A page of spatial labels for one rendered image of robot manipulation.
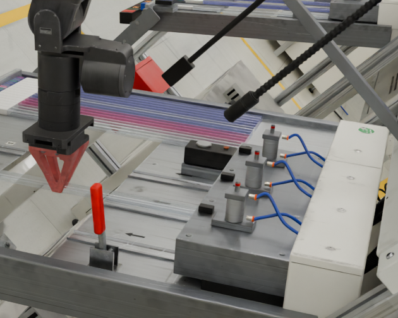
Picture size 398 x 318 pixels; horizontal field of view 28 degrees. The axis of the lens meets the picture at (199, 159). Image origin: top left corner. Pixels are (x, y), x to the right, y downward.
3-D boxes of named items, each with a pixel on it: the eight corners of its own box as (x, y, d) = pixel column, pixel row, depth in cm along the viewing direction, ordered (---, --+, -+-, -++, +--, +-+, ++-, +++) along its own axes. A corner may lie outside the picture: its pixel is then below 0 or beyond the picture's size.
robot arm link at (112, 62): (57, -9, 107) (33, 7, 99) (139, 0, 105) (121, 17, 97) (59, 74, 112) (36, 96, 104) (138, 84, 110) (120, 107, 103)
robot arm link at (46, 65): (47, 36, 108) (30, 46, 103) (95, 42, 107) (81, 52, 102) (47, 85, 111) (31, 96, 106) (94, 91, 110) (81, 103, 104)
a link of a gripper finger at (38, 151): (92, 183, 116) (93, 122, 113) (72, 202, 110) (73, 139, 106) (49, 175, 118) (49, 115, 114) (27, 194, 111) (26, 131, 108)
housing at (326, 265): (274, 361, 90) (289, 252, 85) (328, 196, 134) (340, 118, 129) (345, 377, 89) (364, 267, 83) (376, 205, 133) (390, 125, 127)
